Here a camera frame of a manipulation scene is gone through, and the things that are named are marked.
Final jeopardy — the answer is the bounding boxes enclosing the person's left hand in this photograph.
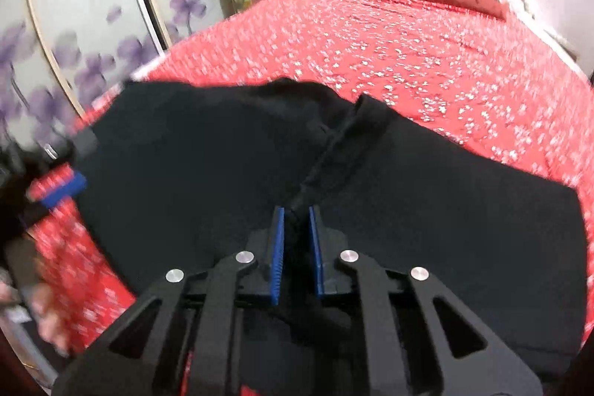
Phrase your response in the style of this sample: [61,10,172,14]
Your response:
[28,282,77,357]

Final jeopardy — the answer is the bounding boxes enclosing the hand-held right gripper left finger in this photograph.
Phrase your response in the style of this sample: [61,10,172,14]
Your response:
[51,206,286,396]

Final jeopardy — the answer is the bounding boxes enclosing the wardrobe with purple flowers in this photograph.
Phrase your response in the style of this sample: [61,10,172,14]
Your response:
[0,0,237,156]

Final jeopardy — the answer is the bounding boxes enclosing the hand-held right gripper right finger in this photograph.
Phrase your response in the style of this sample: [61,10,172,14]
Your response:
[309,206,544,396]

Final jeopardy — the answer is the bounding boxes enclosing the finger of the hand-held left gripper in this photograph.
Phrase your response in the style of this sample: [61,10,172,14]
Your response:
[44,129,99,162]
[28,166,89,211]

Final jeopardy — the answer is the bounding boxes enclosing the red floral bedspread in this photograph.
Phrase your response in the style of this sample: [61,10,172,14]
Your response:
[25,0,594,350]

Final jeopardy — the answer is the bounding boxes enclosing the black pants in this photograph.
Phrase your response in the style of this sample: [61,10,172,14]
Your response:
[74,77,586,396]

